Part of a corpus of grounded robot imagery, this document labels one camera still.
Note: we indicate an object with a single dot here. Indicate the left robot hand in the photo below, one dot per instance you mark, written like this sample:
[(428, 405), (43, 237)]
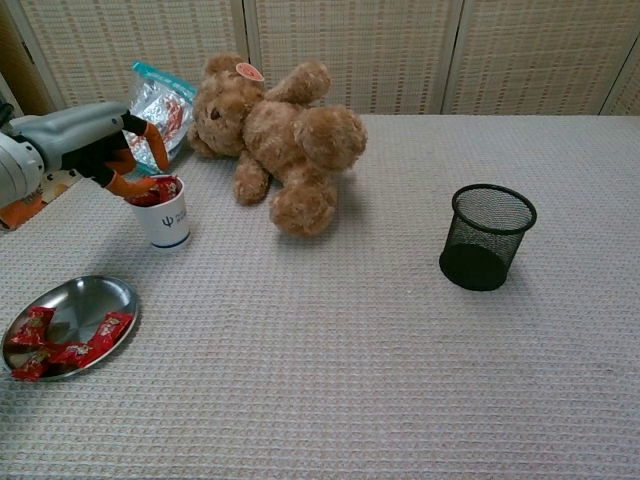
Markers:
[(75, 132)]

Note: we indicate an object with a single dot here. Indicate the red candy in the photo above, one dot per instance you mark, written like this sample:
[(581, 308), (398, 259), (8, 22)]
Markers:
[(31, 369), (32, 327), (112, 326), (167, 189), (142, 201), (75, 352)]

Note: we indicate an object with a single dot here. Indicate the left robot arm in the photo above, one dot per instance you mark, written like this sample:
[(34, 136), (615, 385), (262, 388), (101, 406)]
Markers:
[(15, 172)]

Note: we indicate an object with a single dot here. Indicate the white paper cup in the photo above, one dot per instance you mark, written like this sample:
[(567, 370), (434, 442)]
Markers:
[(165, 225)]

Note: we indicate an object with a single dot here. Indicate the silver metal plate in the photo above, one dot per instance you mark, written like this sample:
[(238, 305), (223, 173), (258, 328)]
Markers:
[(85, 300)]

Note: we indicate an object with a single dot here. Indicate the brown wooden door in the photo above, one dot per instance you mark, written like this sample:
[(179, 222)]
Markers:
[(20, 70)]

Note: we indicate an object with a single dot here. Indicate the orange cardboard box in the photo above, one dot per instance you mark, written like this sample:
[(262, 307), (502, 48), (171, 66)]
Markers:
[(17, 214)]

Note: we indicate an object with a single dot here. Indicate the teal silver snack bag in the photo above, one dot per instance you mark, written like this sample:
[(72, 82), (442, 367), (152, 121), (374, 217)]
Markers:
[(170, 100)]

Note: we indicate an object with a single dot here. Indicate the brown teddy bear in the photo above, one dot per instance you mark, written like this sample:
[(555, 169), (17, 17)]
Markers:
[(280, 135)]

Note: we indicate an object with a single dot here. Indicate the woven folding screen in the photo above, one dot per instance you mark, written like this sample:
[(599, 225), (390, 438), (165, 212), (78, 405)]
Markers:
[(350, 50)]

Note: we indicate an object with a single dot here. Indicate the beige woven tablecloth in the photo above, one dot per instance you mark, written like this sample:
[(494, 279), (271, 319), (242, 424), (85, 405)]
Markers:
[(350, 350)]

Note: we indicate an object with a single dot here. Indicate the black mesh pen holder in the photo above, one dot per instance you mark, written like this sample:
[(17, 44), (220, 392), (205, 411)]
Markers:
[(475, 270)]

